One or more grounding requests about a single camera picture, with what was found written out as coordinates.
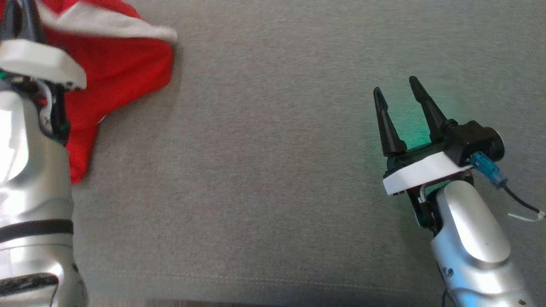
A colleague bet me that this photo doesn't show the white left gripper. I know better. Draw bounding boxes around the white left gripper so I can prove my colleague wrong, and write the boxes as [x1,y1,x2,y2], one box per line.
[0,0,87,91]

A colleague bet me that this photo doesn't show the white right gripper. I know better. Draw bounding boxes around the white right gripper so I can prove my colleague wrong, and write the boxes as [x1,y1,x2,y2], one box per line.
[373,76,475,229]

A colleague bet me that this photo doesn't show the red and white basketball jersey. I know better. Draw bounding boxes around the red and white basketball jersey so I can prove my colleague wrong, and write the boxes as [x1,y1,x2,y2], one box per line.
[0,0,178,185]

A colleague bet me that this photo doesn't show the grey fabric sofa cushion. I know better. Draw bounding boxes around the grey fabric sofa cushion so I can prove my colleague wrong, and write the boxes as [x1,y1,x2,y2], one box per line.
[68,0,546,307]

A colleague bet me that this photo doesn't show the black cable with blue plug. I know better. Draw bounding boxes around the black cable with blue plug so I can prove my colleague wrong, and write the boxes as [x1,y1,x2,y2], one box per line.
[470,151,546,222]

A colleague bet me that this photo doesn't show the white cable label tag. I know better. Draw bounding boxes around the white cable label tag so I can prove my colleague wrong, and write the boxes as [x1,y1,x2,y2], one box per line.
[508,211,546,223]

